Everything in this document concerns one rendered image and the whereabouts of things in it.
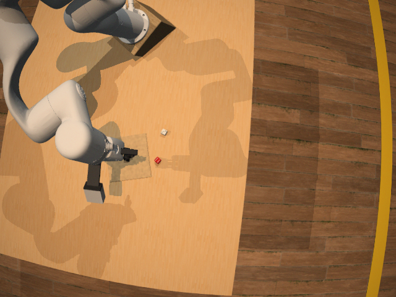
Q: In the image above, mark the brown mat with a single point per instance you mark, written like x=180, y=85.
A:
x=137, y=167

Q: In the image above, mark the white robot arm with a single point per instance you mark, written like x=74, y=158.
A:
x=63, y=113

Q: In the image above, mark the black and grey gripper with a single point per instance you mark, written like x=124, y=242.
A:
x=120, y=149

